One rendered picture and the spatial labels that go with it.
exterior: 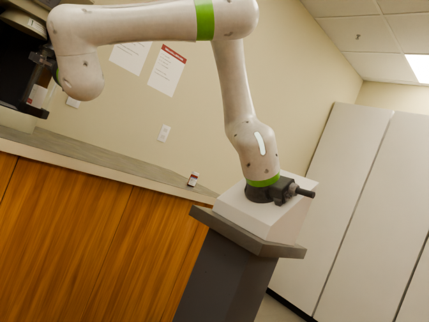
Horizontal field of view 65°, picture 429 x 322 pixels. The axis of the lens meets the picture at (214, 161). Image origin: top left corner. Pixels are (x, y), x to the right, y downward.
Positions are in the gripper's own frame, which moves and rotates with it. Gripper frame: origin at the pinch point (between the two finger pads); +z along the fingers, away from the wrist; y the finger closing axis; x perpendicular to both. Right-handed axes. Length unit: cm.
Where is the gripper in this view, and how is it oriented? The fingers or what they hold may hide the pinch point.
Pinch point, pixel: (52, 64)
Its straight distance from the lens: 131.2
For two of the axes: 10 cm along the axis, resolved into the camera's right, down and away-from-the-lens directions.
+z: -6.0, -3.3, 7.3
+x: -4.3, 9.0, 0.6
